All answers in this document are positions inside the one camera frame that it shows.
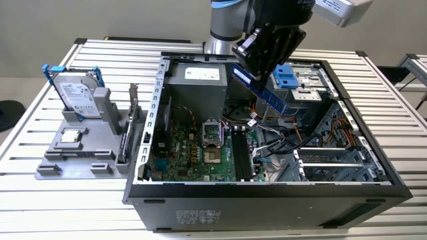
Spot grey metal drive cage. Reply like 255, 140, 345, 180
254, 62, 337, 126

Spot green motherboard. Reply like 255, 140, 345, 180
149, 119, 269, 183

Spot blue data cable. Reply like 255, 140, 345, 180
255, 156, 281, 165

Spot black case fan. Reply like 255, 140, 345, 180
154, 96, 174, 151

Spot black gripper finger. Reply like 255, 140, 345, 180
231, 33, 294, 88

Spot silver CPU chip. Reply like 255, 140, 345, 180
59, 130, 82, 144

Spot grey power supply unit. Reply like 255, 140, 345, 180
165, 62, 230, 121

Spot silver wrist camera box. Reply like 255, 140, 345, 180
313, 0, 375, 28

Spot red orange power wires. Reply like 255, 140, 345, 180
329, 116, 358, 152

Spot red black fan wire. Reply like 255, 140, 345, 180
170, 105, 199, 132

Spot hard disk in blue carrier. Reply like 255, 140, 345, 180
42, 64, 107, 122

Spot grey plastic parts rack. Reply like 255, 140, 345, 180
34, 87, 150, 181

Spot orange yellow power wire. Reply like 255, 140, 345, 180
262, 115, 305, 141

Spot silver expansion slot cover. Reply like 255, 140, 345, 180
298, 162, 366, 169
294, 146, 350, 154

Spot metal slat side table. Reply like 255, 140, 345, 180
394, 53, 427, 92

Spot black cable bundle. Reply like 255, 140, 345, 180
255, 131, 323, 157

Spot CPU socket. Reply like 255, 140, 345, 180
203, 147, 225, 163

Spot black round stand base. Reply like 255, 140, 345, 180
0, 99, 27, 132

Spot black RAM slot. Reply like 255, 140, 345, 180
239, 126, 251, 182
243, 126, 257, 182
235, 126, 247, 182
231, 126, 243, 182

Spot blue plastic drive latch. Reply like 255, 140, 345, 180
273, 64, 301, 89

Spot blue motherboard connector block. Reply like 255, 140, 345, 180
154, 157, 170, 174

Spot metal socket cover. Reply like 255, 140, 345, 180
202, 119, 223, 148

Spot black open PC case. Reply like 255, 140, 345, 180
122, 51, 415, 233

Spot black graphics card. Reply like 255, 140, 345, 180
117, 83, 141, 166

